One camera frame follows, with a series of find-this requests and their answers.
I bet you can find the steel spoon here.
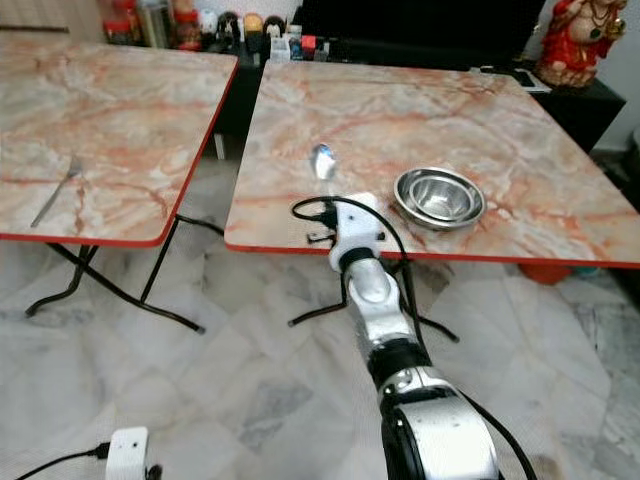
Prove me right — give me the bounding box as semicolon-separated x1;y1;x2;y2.
309;143;340;202

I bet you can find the marble top folding table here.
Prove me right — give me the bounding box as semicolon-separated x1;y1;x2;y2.
224;61;640;329
0;40;240;335

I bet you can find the small white box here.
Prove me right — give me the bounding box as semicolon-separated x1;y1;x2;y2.
269;37;294;64

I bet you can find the black figurine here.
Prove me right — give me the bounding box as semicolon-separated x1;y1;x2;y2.
264;14;287;52
217;11;244;54

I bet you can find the yellow headed figurine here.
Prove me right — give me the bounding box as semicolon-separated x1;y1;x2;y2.
241;13;266;52

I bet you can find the black television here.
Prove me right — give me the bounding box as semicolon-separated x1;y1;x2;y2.
289;0;553;70

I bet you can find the orange floor object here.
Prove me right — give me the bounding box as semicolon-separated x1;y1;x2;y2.
518;262;573;286

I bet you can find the red bottle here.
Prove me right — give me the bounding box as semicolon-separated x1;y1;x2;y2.
171;4;204;52

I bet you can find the steel bottle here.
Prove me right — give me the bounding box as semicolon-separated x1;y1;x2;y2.
137;0;172;50

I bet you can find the red jar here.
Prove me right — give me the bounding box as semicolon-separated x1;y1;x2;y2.
101;3;134;47

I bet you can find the red seated statue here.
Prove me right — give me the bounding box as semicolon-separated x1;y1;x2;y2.
534;0;627;90

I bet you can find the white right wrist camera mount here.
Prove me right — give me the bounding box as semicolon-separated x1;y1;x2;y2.
334;191;384;263

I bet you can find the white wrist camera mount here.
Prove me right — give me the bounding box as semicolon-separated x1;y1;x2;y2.
334;191;384;263
105;426;152;480

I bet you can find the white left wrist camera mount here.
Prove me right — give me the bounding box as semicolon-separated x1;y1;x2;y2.
105;426;152;480

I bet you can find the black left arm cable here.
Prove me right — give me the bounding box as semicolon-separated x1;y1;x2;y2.
14;442;112;480

